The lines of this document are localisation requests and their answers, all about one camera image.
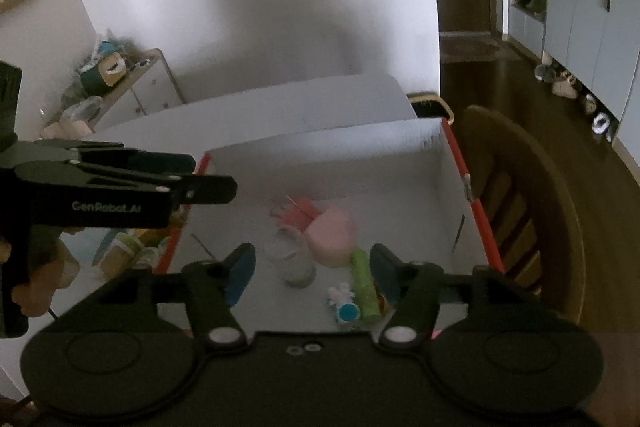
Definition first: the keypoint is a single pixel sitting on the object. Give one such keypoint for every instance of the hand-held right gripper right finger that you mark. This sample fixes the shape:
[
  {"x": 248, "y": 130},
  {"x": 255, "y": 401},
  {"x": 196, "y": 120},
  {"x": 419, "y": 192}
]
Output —
[{"x": 382, "y": 274}]

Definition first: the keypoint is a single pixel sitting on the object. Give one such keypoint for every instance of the person's left hand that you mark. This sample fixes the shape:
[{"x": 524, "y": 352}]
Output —
[{"x": 50, "y": 262}]

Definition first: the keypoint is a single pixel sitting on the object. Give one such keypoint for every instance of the green tube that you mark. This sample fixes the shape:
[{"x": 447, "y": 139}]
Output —
[{"x": 364, "y": 287}]

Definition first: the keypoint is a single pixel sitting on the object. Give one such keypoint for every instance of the large grey wall cabinet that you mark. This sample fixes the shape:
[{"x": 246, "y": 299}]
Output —
[{"x": 580, "y": 22}]

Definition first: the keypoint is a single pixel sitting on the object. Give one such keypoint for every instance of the grey door mat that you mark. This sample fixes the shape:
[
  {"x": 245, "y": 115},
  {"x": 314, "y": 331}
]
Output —
[{"x": 475, "y": 49}]

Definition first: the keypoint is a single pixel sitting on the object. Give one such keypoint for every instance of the small white side cabinet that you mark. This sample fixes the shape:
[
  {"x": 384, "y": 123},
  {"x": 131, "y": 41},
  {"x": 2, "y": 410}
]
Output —
[{"x": 150, "y": 92}]

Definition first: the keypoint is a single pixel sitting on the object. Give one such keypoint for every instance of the pink cup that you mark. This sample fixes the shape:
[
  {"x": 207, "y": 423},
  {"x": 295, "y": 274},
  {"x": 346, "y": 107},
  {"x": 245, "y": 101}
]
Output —
[{"x": 330, "y": 237}]

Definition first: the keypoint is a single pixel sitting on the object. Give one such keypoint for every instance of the white shoes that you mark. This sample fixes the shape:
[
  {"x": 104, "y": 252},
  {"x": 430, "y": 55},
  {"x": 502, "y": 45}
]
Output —
[{"x": 565, "y": 87}]

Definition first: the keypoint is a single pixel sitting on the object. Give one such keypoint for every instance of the clear plastic cup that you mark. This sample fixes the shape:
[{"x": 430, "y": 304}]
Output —
[{"x": 295, "y": 264}]

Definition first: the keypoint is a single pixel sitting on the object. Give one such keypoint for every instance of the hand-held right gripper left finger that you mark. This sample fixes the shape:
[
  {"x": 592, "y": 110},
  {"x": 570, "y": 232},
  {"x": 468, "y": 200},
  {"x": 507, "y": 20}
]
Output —
[{"x": 240, "y": 274}]

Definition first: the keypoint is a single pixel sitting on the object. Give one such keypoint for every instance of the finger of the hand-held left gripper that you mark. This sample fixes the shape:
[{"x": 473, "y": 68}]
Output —
[
  {"x": 210, "y": 189},
  {"x": 150, "y": 163}
]

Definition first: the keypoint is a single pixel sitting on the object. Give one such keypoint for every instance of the dark wicker basket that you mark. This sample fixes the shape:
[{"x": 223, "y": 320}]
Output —
[{"x": 430, "y": 107}]

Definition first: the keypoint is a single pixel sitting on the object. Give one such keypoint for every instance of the small teal white toy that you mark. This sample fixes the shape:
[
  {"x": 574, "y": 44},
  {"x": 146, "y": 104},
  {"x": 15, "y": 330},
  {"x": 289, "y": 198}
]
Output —
[{"x": 346, "y": 309}]

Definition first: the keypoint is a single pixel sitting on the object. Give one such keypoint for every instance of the brown wooden chair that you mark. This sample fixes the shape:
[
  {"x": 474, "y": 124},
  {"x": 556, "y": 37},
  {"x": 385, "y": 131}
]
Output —
[{"x": 540, "y": 187}]

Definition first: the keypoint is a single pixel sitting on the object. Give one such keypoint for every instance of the white cardboard box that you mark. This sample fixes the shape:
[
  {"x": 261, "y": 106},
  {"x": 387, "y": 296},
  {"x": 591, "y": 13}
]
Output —
[{"x": 350, "y": 167}]

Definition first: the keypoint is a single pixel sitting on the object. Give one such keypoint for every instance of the grey shoes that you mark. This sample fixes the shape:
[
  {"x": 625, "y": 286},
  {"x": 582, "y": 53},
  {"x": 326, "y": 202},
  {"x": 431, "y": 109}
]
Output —
[{"x": 544, "y": 73}]

